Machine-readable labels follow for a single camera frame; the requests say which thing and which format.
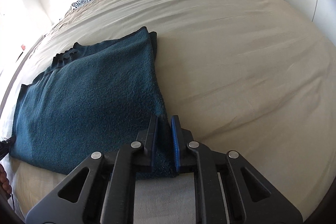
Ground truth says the dark teal knit sweater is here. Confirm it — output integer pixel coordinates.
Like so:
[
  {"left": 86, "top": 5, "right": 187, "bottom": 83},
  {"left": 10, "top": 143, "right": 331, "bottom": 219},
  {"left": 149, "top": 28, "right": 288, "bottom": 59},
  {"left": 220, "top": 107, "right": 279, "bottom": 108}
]
[{"left": 10, "top": 27, "right": 174, "bottom": 179}]

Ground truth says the beige bed with sheet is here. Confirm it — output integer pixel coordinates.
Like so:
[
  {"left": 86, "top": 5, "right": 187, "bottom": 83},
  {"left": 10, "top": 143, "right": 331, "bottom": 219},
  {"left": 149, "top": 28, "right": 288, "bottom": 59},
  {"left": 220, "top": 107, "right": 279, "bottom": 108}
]
[{"left": 1, "top": 0, "right": 335, "bottom": 219}]

